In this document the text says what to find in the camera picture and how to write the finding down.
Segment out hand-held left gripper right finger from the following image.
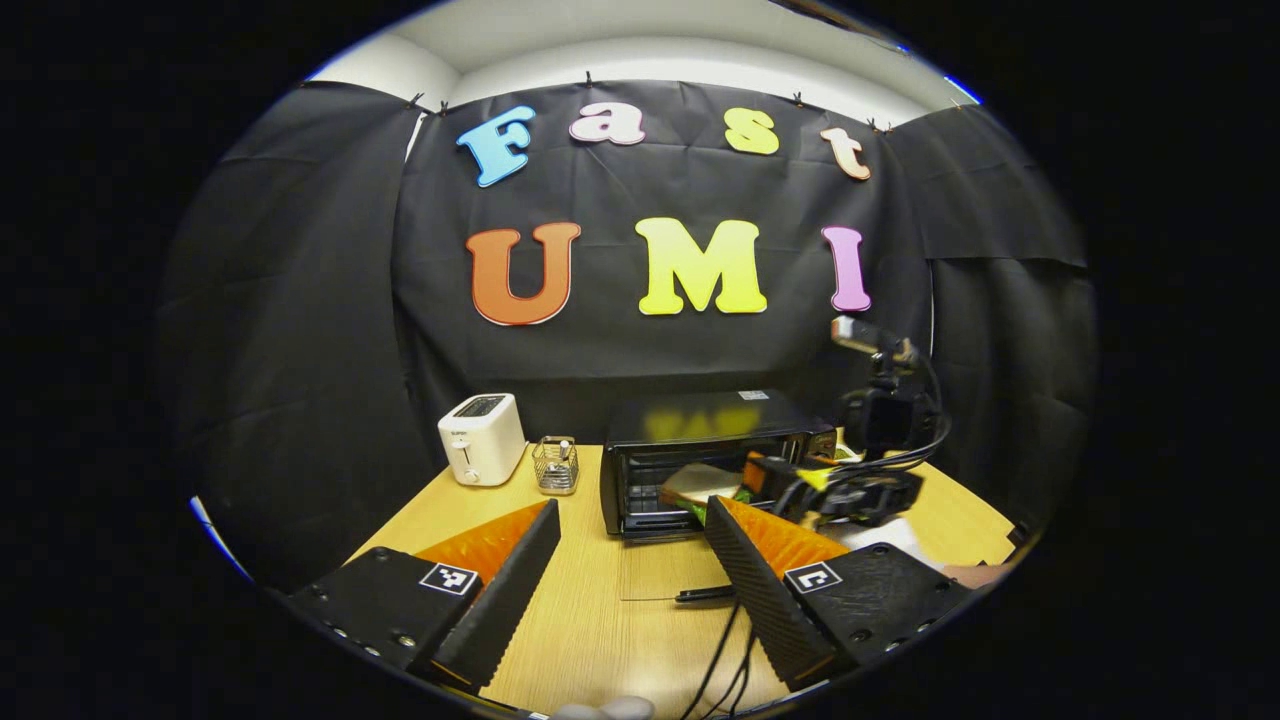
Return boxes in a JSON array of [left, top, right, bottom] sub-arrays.
[[702, 494, 978, 694]]

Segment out black backdrop cloth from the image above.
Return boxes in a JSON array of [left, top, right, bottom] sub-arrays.
[[155, 78, 1099, 591]]

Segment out black electric oven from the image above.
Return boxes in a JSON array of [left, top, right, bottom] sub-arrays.
[[599, 389, 840, 605]]

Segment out black cable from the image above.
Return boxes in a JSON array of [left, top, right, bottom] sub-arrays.
[[680, 598, 763, 720]]

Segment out sandwich with lettuce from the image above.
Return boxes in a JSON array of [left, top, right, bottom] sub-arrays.
[[657, 461, 747, 522]]

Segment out metal wire basket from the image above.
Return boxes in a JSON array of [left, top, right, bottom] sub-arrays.
[[530, 435, 582, 498]]

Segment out white toaster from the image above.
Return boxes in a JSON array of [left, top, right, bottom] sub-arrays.
[[436, 392, 529, 489]]

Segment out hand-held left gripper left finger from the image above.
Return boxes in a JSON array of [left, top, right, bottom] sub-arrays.
[[285, 498, 564, 695]]

